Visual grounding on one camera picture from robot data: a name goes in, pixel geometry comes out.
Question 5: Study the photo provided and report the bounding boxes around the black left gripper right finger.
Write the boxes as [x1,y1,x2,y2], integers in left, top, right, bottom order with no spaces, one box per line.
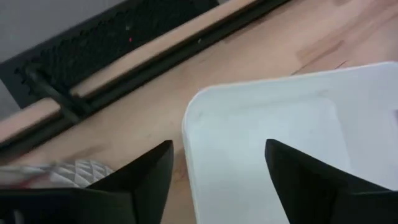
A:
[264,138,398,224]

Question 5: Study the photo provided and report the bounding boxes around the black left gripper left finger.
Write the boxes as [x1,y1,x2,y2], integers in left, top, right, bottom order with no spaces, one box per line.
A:
[86,139,175,224]

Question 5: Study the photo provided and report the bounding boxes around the white plastic storage bin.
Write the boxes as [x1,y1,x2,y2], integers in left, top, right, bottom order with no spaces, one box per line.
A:
[181,61,398,224]

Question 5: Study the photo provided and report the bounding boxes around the green plant in white pot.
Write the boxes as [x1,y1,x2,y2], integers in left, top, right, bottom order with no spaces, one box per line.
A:
[0,159,114,190]

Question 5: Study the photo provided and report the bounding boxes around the black table frame rail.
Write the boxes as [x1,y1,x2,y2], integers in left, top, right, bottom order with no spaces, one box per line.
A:
[0,0,292,156]

